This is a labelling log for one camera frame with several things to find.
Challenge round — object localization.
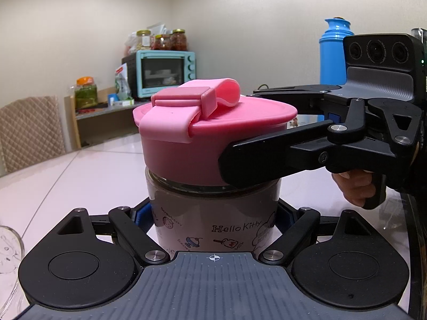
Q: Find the blue thermos flask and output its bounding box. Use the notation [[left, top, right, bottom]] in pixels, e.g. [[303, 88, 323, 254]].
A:
[[318, 17, 354, 86]]

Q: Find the small jar of red preserve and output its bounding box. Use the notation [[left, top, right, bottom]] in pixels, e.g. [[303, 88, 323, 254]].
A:
[[153, 34, 172, 51]]

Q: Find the teal toaster oven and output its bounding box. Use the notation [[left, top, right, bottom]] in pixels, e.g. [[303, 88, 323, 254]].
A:
[[121, 51, 197, 99]]

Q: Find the tall jar of red preserve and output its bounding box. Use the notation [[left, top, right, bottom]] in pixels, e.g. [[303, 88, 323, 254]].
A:
[[171, 29, 188, 51]]

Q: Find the white plastic bag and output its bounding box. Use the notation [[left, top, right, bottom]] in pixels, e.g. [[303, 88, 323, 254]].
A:
[[147, 23, 171, 37]]

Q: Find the chair with quilted beige cover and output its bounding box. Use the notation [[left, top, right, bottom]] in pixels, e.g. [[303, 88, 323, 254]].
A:
[[0, 95, 66, 176]]

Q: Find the glass jar with yellow lid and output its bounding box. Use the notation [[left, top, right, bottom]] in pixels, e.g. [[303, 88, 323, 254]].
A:
[[136, 30, 152, 51]]

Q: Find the beige cartoon print bottle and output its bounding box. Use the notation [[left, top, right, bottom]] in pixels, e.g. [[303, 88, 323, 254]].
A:
[[145, 167, 282, 258]]

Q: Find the white and red snack packet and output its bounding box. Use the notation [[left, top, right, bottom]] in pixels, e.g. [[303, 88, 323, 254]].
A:
[[114, 64, 131, 101]]

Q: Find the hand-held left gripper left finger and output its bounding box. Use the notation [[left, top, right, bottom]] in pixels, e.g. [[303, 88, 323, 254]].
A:
[[57, 205, 171, 267]]

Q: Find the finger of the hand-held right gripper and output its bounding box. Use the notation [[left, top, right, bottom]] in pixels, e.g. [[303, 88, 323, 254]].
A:
[[252, 84, 351, 123], [218, 98, 395, 188]]

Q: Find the wooden shelf unit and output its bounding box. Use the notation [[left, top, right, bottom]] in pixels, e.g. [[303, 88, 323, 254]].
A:
[[64, 87, 142, 150]]

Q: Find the clear dimpled glass cup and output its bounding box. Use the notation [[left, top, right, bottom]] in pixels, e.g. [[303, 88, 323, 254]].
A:
[[0, 226, 26, 309]]

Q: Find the person's right hand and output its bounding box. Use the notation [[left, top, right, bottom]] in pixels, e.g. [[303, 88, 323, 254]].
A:
[[331, 169, 378, 208]]

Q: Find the green jar with orange lid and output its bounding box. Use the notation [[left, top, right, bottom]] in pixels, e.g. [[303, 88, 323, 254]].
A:
[[74, 77, 98, 109]]

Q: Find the pink bottle cap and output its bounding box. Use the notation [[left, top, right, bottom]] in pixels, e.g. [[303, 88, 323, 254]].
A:
[[133, 78, 298, 187]]

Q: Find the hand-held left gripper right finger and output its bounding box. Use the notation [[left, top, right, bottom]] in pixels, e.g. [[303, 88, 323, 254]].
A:
[[258, 200, 371, 267]]

